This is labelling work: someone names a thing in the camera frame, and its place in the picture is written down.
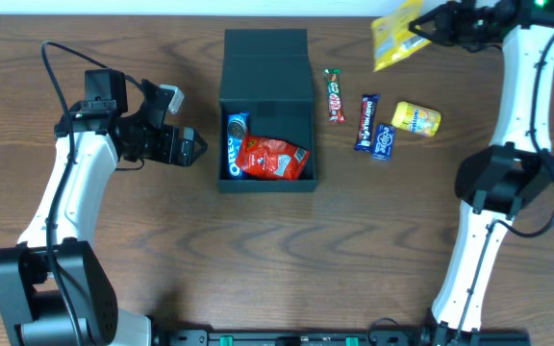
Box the blue Oreo cookie pack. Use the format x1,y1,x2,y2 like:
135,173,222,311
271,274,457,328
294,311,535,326
226,111,249,180

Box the yellow snack bag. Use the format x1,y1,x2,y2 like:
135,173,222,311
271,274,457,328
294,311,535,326
370,0,430,72

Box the red snack bag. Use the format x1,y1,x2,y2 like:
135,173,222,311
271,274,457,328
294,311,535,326
236,136,311,180

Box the black box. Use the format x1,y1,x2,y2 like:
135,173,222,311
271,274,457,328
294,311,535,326
217,29,317,193

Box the yellow Mentos gum bottle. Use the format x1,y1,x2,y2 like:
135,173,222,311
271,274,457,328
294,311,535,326
390,101,441,137

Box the blue Eclipse mint pack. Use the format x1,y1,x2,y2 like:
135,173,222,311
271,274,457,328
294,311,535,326
371,123,395,161

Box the KitKat chocolate bar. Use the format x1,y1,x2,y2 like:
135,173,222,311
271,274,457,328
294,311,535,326
323,69,346,123

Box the purple Dairy Milk bar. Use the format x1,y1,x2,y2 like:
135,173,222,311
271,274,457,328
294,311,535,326
354,93,381,152

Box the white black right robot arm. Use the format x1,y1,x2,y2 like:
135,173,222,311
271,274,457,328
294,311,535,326
400,0,554,345

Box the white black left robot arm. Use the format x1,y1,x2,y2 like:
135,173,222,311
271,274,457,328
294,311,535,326
0,68,208,345

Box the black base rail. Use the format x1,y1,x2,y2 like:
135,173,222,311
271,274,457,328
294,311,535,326
154,328,532,346

